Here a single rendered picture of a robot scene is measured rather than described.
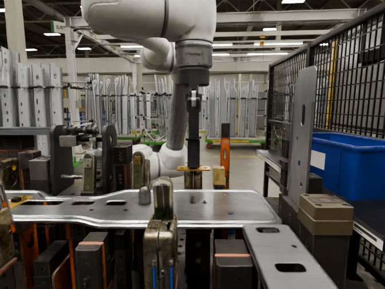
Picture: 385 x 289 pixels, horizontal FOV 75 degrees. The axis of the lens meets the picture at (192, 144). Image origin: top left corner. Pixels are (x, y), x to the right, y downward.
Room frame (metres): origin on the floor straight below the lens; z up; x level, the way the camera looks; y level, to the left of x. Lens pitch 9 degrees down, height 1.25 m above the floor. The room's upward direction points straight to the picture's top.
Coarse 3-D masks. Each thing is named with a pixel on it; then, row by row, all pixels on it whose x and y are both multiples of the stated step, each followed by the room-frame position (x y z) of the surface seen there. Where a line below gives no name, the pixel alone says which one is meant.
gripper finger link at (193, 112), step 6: (198, 102) 0.56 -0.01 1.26; (192, 108) 0.57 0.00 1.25; (198, 108) 0.57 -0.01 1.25; (192, 114) 0.57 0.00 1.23; (198, 114) 0.57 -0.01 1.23; (192, 120) 0.57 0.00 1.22; (198, 120) 0.57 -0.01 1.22; (192, 126) 0.57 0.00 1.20; (198, 126) 0.57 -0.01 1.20; (192, 132) 0.58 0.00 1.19; (198, 132) 0.58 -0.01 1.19; (192, 138) 0.58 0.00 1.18; (198, 138) 0.58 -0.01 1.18
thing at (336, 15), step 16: (224, 16) 6.52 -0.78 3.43; (240, 16) 6.49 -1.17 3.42; (256, 16) 6.46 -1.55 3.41; (272, 16) 6.43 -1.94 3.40; (288, 16) 6.40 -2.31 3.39; (304, 16) 6.37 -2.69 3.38; (320, 16) 6.34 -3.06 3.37; (336, 16) 6.31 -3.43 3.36; (352, 16) 6.29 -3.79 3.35; (80, 32) 7.31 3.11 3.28; (112, 48) 9.70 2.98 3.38; (240, 48) 9.80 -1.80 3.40
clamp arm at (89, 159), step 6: (84, 156) 0.76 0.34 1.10; (90, 156) 0.76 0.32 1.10; (84, 162) 0.75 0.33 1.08; (90, 162) 0.75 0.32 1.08; (96, 162) 0.78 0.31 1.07; (84, 168) 0.76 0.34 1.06; (90, 168) 0.76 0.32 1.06; (96, 168) 0.77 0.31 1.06; (84, 174) 0.75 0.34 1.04; (90, 174) 0.75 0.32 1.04; (84, 180) 0.75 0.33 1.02; (90, 180) 0.75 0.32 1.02; (84, 186) 0.74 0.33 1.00; (90, 186) 0.74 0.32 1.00
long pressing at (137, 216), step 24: (24, 192) 0.70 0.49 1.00; (120, 192) 0.70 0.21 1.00; (192, 192) 0.70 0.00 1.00; (216, 192) 0.70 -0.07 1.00; (240, 192) 0.70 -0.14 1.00; (24, 216) 0.55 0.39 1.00; (48, 216) 0.55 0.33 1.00; (72, 216) 0.55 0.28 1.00; (96, 216) 0.54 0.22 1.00; (120, 216) 0.54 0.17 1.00; (144, 216) 0.54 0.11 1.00; (192, 216) 0.54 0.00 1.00; (216, 216) 0.54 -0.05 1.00; (240, 216) 0.54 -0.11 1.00; (264, 216) 0.54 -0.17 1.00
